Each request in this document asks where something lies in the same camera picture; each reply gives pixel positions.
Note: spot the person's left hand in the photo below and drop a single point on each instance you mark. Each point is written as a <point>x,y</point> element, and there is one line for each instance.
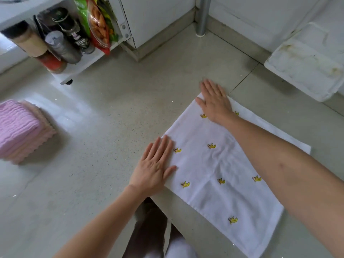
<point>153,171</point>

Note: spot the steel shaker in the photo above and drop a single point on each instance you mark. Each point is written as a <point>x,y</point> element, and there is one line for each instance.
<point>63,49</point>

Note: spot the person's left forearm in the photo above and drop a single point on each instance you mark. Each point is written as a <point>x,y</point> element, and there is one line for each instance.
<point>102,228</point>

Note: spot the peach towel with white trim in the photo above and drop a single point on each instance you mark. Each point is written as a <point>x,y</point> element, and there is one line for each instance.
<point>37,114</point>

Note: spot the white tiered shelf rack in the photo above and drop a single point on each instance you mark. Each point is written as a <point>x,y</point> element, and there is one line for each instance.
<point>156,18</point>

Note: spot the person's right hand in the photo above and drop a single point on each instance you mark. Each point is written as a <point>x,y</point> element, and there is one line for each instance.
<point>216,104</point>

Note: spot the red and green snack packet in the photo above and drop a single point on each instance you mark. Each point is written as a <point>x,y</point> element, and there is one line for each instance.
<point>96,26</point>

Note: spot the person's right forearm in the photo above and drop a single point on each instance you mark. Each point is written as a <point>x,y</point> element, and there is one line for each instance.
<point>295,174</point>

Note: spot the pink muslin cloth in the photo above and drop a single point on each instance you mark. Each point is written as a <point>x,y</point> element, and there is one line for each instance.
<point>16,126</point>

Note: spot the black-lidded spice jar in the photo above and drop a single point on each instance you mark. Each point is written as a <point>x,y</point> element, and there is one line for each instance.
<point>75,34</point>

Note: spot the grey metal pipe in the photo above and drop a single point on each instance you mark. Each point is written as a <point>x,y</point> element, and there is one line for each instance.
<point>203,16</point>

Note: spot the tan and red spice jar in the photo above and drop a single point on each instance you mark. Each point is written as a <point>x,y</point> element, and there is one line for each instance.
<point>29,41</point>

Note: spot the white drip tray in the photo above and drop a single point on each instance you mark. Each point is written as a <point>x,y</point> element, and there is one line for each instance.
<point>303,64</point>

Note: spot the light pink ribbed towel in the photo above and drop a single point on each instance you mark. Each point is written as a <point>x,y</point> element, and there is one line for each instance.
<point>35,147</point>

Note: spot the white banana print cloth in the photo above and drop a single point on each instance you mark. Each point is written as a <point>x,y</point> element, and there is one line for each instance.
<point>228,196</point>

